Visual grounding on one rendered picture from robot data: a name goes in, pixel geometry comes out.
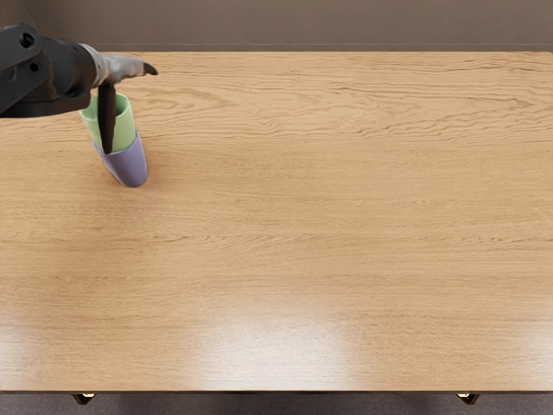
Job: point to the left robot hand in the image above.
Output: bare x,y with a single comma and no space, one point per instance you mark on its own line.
116,67

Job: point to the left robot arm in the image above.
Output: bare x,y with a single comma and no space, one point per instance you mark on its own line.
39,73

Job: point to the light green cup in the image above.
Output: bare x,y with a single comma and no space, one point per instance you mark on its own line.
124,123

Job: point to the lavender cup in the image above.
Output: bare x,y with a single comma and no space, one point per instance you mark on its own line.
127,166

